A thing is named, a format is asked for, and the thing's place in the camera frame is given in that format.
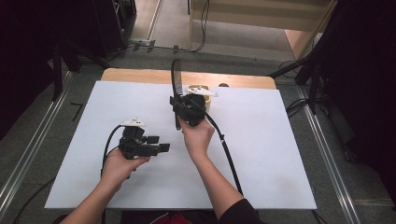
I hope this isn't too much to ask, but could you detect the white board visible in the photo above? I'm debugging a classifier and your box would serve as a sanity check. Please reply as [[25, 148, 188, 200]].
[[44, 80, 318, 210]]

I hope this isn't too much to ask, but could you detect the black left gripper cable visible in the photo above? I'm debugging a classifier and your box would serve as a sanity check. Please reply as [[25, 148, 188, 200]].
[[100, 124, 125, 179]]

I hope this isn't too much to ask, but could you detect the beige wooden furniture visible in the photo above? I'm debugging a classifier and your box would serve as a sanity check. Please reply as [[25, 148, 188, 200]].
[[188, 0, 339, 61]]

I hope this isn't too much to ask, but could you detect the person's right hand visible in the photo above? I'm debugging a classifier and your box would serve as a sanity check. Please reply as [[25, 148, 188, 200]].
[[180, 119, 217, 159]]

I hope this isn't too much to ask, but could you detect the black floor cable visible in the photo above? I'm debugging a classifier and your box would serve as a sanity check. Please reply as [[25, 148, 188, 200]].
[[12, 176, 57, 224]]

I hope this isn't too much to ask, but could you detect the person's dark zipper jacket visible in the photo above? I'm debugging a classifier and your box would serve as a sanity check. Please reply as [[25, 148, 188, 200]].
[[120, 198, 265, 224]]

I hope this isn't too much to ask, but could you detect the bundle of black cables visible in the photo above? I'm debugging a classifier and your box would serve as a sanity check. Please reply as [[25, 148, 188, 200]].
[[285, 97, 310, 119]]

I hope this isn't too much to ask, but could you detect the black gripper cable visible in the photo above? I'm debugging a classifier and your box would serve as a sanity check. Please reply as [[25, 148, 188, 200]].
[[204, 111, 245, 197], [100, 124, 125, 179]]

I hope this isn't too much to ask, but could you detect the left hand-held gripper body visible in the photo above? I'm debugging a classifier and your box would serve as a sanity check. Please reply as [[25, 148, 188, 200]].
[[118, 118, 161, 161]]

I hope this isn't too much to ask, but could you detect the person's left hand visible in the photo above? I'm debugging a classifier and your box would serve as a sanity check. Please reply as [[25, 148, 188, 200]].
[[102, 148, 151, 191]]

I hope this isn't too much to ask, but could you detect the black equipment cabinet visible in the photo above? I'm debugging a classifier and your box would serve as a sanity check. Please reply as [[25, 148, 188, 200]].
[[92, 0, 138, 59]]

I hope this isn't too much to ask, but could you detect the black hanging cable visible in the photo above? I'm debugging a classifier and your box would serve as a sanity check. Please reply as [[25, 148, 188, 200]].
[[192, 0, 210, 53]]

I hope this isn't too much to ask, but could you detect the aluminium floor rail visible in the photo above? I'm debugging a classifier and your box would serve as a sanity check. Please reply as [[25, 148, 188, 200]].
[[0, 70, 76, 217], [294, 85, 362, 224]]

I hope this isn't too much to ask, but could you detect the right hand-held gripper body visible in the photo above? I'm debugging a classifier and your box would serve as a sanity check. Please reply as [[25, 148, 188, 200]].
[[177, 86, 219, 127]]

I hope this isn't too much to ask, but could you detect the person's red garment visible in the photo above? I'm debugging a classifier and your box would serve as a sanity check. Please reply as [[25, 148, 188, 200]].
[[154, 212, 193, 224]]

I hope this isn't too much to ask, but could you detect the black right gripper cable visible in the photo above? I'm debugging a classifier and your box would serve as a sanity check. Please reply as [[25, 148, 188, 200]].
[[204, 111, 245, 197]]

